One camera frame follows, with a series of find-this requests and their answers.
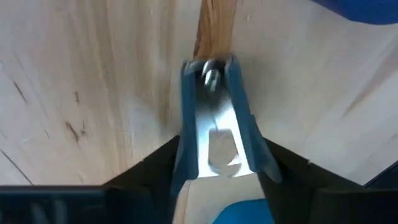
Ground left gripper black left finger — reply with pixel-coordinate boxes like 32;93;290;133
0;136;181;224

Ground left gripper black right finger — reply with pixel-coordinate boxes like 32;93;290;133
257;138;398;224

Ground dark blue stapler remover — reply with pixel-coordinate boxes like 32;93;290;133
170;55;283;195

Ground purple tape roll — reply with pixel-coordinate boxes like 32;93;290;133
310;0;398;26

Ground teal plastic tray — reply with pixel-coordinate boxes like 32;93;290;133
213;198;276;224

